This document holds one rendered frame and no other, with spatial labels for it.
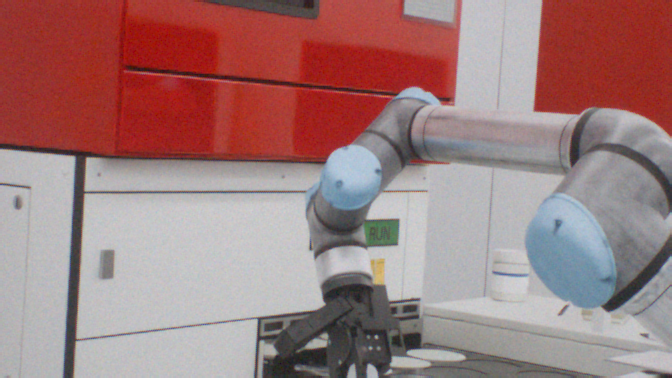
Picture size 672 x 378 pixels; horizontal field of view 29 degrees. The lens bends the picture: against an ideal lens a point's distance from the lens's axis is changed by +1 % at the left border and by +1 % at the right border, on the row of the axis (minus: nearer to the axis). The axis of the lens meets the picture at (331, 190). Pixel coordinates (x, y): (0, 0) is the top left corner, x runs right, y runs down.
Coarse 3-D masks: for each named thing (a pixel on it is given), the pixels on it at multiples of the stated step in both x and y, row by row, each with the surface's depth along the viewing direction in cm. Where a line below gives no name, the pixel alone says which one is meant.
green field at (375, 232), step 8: (368, 224) 221; (376, 224) 223; (384, 224) 225; (392, 224) 227; (368, 232) 221; (376, 232) 223; (384, 232) 225; (392, 232) 227; (368, 240) 221; (376, 240) 223; (384, 240) 225; (392, 240) 227
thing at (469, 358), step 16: (320, 368) 203; (400, 368) 207; (416, 368) 208; (432, 368) 210; (448, 368) 210; (464, 368) 211; (480, 368) 212; (496, 368) 213; (512, 368) 214; (528, 368) 215; (544, 368) 216
